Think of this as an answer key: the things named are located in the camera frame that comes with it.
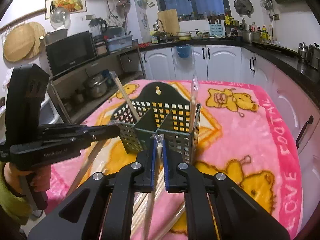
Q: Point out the person's left hand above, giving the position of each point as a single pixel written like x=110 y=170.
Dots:
x=11 y=178

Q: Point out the light blue knife block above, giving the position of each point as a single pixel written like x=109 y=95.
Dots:
x=217 y=30

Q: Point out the rectangular wooden cutting board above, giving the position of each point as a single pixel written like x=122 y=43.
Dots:
x=168 y=21

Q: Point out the steel pot lid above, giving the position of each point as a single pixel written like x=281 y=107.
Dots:
x=243 y=5

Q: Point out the ceramic bowl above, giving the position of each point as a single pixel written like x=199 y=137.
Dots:
x=184 y=36

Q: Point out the wall socket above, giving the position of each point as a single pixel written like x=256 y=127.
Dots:
x=275 y=17

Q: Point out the steel tray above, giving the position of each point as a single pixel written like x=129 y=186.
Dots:
x=56 y=36

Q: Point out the steel stockpot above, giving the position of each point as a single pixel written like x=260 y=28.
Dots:
x=250 y=37

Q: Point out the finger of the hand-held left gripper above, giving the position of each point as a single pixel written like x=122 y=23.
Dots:
x=105 y=131
x=82 y=141

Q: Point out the yellow oil bottle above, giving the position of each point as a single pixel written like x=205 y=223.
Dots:
x=264 y=33

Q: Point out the black perforated utensil holder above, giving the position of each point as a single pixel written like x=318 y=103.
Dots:
x=146 y=120

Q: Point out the white plastic bin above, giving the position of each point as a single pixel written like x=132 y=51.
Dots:
x=48 y=112

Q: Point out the steel canister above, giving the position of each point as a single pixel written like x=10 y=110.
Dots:
x=314 y=56

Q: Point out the row of spice jars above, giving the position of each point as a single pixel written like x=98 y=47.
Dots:
x=192 y=16

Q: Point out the steel pot with lid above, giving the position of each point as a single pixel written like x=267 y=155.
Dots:
x=96 y=87

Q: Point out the black kitchen countertop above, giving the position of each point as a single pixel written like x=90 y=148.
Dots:
x=287 y=60

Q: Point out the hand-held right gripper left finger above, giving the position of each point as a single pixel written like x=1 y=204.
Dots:
x=152 y=170

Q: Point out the black blender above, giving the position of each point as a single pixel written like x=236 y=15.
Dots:
x=96 y=27

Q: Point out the blue dish rack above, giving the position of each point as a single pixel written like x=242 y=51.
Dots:
x=118 y=43

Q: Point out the hanging steel pan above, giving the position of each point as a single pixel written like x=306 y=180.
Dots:
x=123 y=2

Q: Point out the pink bear printed blanket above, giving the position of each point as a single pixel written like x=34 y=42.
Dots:
x=237 y=135

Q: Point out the round wooden board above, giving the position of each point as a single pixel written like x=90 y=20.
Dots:
x=40 y=37
x=18 y=42

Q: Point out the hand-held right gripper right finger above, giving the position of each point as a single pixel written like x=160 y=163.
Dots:
x=167 y=175

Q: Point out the glass pot lid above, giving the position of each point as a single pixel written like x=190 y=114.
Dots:
x=60 y=17

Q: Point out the hanging steel ladles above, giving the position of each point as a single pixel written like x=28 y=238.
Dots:
x=267 y=3

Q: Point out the steel kettle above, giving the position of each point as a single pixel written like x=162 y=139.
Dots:
x=303 y=52

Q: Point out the fruit wall poster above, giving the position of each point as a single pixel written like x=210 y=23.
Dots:
x=67 y=5

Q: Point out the blue plastic basin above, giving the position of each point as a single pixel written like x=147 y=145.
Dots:
x=183 y=51

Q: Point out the black microwave oven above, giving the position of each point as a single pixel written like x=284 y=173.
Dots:
x=67 y=52

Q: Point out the white kitchen cabinets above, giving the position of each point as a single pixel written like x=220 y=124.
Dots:
x=217 y=62

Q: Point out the chrome sink faucet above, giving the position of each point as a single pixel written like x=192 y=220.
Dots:
x=155 y=26

